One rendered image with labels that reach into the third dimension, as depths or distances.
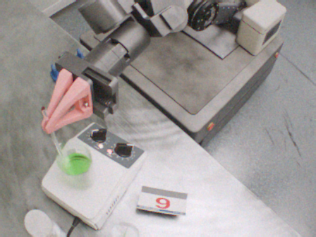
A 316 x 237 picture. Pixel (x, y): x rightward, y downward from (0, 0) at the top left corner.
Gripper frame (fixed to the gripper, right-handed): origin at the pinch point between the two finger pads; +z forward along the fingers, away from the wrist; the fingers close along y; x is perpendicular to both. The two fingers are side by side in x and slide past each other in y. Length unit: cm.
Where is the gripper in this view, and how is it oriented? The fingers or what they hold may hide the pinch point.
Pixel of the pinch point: (48, 125)
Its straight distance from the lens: 41.8
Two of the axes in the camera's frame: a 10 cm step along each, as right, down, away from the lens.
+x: -0.7, 5.2, 8.5
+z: -5.5, 6.9, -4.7
